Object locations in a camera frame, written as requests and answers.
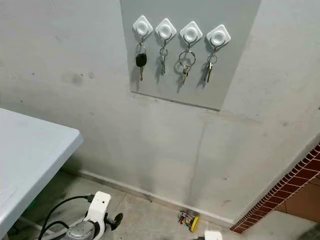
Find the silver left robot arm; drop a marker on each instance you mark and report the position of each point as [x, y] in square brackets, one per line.
[80, 232]

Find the yellow toy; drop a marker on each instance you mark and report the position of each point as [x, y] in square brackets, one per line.
[191, 221]

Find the white plastic folding table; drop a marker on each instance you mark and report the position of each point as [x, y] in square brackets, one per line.
[30, 165]

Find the black headed car key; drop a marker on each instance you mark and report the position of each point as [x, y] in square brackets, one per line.
[140, 60]

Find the small silver key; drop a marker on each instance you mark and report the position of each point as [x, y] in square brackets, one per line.
[163, 62]

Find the white square wall hook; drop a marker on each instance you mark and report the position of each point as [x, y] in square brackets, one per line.
[142, 26]
[190, 33]
[165, 30]
[218, 36]

